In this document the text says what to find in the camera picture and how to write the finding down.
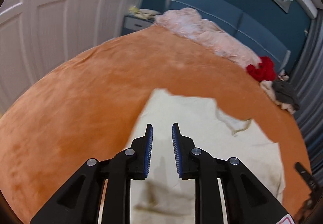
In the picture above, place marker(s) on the blue grey nightstand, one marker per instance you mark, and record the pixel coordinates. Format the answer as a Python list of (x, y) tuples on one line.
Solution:
[(133, 24)]

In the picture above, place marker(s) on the cream garment under grey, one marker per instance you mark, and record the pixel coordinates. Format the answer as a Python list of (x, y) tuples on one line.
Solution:
[(266, 86)]

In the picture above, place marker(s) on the cream quilted jacket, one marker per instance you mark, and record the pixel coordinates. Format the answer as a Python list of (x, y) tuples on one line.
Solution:
[(163, 197)]

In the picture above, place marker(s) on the red garment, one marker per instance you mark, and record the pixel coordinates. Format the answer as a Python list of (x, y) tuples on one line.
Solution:
[(264, 71)]

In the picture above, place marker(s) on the dark grey garment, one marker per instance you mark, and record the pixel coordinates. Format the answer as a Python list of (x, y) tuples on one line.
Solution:
[(286, 94)]

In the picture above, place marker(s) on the orange plush bed blanket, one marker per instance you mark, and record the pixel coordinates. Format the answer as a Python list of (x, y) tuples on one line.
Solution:
[(87, 108)]

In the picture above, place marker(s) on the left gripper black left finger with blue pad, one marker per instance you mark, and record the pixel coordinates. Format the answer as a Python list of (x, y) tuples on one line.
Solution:
[(100, 190)]

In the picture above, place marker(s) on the yellow white items on nightstand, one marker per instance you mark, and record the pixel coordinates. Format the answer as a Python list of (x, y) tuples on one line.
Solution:
[(144, 14)]

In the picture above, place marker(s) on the blue upholstered headboard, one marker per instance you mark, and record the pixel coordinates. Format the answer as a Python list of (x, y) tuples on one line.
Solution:
[(240, 25)]

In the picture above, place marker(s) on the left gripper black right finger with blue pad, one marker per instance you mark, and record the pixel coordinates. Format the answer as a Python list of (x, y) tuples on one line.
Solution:
[(226, 191)]

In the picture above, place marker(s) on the pink crumpled quilt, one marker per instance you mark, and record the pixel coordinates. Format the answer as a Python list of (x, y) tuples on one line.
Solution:
[(187, 23)]

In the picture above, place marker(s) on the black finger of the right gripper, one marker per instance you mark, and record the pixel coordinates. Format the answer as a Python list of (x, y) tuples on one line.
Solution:
[(307, 177)]

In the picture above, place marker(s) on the grey blue curtain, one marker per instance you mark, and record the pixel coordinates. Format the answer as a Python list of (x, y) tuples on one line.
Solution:
[(307, 81)]

